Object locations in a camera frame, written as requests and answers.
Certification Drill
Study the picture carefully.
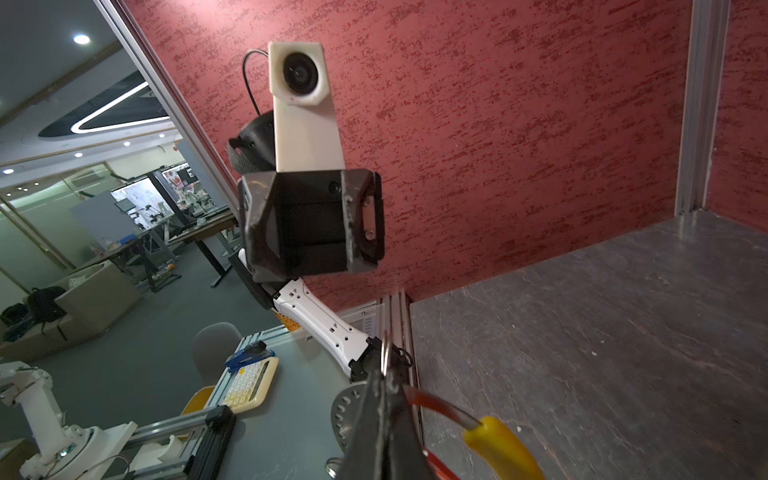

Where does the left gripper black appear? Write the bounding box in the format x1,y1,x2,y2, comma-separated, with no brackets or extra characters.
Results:
238,169,385,283

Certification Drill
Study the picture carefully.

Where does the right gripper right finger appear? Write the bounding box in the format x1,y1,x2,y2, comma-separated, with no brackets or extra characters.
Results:
383,375,437,480

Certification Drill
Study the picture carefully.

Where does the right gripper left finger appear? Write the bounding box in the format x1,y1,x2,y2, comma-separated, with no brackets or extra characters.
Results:
335,371,387,479

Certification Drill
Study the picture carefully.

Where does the red capped key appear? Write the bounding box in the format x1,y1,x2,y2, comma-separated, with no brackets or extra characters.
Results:
403,385,481,480

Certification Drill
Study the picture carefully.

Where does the yellow capped key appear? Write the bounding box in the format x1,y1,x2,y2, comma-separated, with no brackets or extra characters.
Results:
463,417,545,480

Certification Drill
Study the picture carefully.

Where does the metal keyring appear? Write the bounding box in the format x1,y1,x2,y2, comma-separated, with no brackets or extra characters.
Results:
380,331,393,377

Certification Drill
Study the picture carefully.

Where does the white robot base outside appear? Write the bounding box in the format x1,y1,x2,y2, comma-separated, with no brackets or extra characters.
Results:
1,361,138,479

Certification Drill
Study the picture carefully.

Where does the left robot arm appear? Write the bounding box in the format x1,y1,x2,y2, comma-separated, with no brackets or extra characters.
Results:
227,111,385,382

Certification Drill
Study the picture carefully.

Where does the cream calculator keyboard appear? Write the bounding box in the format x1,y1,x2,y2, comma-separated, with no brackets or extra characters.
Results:
219,356,279,414

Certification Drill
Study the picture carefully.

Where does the blue stapler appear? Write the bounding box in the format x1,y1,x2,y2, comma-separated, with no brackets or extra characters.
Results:
225,340,275,373

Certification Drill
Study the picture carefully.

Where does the grey office chair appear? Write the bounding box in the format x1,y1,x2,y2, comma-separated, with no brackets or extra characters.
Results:
192,322,242,386

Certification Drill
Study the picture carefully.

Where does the beige sofa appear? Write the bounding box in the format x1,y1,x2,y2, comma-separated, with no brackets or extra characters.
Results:
1,260,143,363

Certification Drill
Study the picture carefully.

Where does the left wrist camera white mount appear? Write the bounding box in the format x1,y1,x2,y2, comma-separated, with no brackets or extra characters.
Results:
268,41,346,173

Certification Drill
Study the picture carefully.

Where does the left aluminium corner post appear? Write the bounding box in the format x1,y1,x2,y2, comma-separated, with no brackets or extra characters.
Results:
94,0,238,212

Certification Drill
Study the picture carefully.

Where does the aluminium corner post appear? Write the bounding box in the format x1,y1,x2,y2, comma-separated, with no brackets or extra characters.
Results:
674,0,731,215
94,0,238,212

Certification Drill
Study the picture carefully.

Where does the right aluminium corner post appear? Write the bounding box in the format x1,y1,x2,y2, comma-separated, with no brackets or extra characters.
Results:
674,0,731,215

